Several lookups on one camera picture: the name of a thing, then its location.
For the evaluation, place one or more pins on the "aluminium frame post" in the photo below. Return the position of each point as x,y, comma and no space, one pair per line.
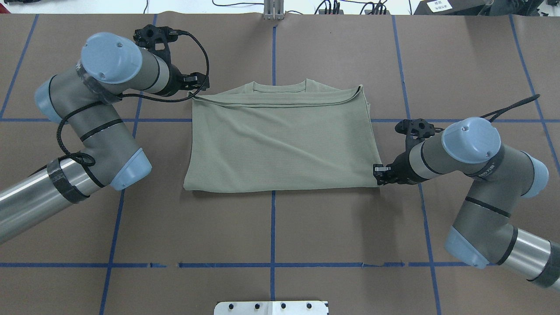
273,10

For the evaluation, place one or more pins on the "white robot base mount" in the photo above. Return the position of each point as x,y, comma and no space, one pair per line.
272,308

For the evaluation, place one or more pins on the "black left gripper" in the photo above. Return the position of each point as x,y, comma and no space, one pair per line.
175,82

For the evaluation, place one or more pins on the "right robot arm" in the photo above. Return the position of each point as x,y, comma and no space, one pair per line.
501,176

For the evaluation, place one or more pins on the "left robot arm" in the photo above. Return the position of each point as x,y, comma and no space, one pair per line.
98,148

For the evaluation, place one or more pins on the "olive green long-sleeve shirt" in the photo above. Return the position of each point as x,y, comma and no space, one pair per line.
303,136

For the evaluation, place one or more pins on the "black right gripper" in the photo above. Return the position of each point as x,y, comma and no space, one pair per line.
400,168

